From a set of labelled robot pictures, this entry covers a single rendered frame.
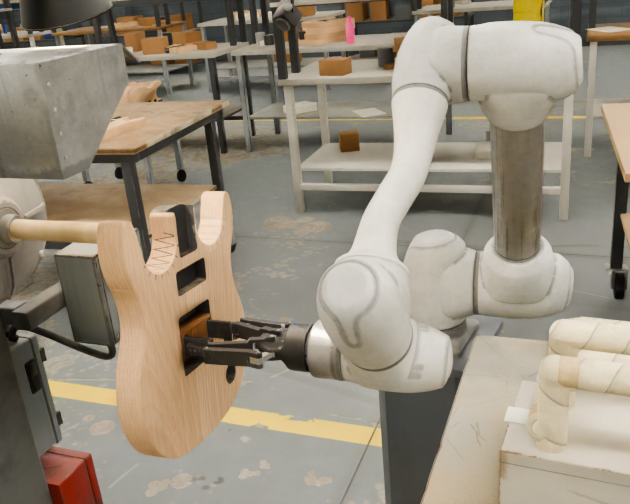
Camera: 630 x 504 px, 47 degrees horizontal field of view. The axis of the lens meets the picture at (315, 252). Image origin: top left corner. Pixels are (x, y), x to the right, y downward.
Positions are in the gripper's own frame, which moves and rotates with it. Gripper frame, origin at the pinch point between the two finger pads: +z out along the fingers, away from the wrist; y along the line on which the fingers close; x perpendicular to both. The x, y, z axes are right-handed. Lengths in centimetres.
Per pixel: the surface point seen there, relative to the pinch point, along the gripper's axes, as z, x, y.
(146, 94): 261, 16, 385
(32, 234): 22.4, 18.9, -9.1
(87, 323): 34.4, -6.2, 14.5
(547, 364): -56, 12, -24
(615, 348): -63, 11, -17
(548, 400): -56, 8, -24
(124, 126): 154, 13, 202
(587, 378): -60, 11, -25
